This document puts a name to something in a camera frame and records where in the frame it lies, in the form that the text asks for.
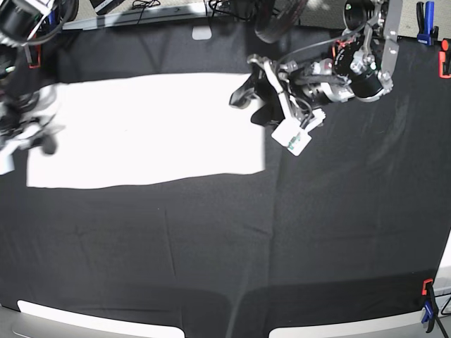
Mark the red clamp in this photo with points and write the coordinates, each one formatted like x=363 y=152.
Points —
x=426 y=286
x=33 y=56
x=444 y=59

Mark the red clamp upper right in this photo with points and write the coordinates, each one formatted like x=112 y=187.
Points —
x=444 y=59

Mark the blue clamp lower right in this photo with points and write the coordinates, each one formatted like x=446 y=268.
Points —
x=431 y=311

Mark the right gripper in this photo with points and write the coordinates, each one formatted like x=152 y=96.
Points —
x=28 y=131

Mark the camera mount pole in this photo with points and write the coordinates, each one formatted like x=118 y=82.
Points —
x=273 y=19

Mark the red clamp upper left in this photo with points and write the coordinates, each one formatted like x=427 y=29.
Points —
x=33 y=56

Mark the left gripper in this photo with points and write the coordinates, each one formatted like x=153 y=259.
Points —
x=280 y=100

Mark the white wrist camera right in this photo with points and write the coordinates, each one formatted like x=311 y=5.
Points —
x=7 y=164

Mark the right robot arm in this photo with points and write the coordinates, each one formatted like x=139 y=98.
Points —
x=25 y=27

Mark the black table cloth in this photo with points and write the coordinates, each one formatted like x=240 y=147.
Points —
x=347 y=231

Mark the white printed t-shirt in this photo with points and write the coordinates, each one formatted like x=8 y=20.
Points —
x=146 y=130

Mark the red clamp lower right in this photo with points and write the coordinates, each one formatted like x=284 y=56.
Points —
x=426 y=286

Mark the blue clamp upper right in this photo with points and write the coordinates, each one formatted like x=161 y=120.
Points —
x=428 y=32

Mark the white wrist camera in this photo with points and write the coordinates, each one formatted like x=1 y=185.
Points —
x=292 y=136
x=7 y=164

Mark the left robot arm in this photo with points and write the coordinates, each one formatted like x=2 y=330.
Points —
x=358 y=64

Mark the blue clamp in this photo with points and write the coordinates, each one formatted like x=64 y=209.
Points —
x=431 y=311
x=428 y=32

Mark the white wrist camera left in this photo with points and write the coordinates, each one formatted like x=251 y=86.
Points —
x=292 y=136

